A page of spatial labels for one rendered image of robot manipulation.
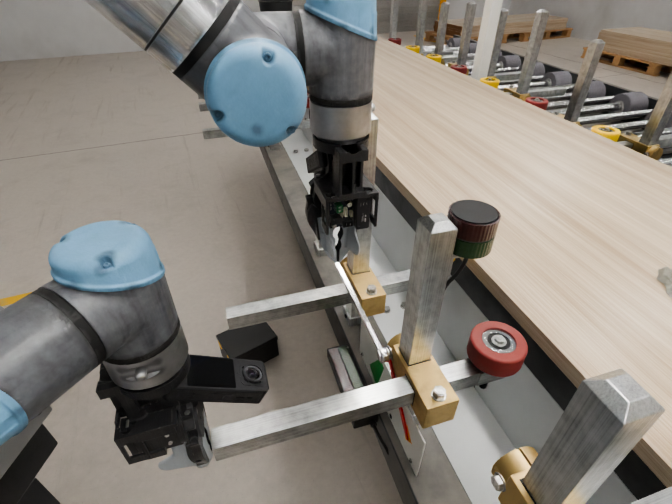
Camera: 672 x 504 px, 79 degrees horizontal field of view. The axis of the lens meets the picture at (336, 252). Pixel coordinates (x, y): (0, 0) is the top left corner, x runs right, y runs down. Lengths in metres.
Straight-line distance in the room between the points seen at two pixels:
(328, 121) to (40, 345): 0.34
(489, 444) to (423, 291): 0.43
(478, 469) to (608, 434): 0.53
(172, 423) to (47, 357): 0.19
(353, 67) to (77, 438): 1.58
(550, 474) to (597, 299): 0.43
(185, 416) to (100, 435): 1.27
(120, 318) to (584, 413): 0.35
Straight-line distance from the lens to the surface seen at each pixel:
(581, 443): 0.37
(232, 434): 0.59
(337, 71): 0.47
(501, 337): 0.65
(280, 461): 1.53
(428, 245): 0.48
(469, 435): 0.88
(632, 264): 0.92
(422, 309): 0.55
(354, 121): 0.49
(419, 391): 0.61
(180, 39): 0.33
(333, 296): 0.78
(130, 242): 0.36
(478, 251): 0.51
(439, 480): 0.74
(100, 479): 1.67
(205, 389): 0.47
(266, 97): 0.31
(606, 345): 0.72
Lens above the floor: 1.36
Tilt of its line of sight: 37 degrees down
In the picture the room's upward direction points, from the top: straight up
